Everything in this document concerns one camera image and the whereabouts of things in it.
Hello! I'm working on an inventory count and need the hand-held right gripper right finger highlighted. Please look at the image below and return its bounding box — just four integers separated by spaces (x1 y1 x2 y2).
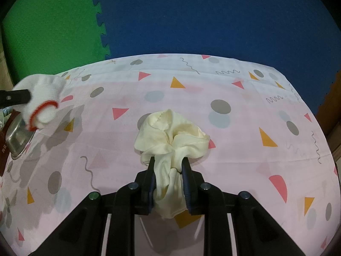
181 158 307 256

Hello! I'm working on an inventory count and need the brown foam mat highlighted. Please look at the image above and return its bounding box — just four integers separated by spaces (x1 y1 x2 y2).
314 69 341 144

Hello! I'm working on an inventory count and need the blue foam mat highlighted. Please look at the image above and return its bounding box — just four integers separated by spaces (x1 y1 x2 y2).
89 0 341 112

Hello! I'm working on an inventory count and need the white glove with red cuff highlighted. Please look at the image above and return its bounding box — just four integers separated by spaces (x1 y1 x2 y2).
12 75 67 132

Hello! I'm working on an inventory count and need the green foam mat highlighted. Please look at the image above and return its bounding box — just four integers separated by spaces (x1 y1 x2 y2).
0 0 111 83

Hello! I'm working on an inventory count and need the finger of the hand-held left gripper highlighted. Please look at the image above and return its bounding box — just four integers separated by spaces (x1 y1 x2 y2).
0 89 32 106

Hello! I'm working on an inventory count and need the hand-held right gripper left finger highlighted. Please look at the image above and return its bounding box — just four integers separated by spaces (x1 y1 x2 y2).
28 156 156 256

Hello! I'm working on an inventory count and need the cream cloth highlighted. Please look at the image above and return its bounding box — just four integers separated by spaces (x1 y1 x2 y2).
134 109 211 219

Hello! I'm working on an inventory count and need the steel bowl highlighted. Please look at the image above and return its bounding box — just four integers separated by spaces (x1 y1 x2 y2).
5 111 36 161

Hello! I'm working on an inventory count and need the red box with yellow inside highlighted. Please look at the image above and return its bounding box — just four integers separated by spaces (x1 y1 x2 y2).
0 112 16 176

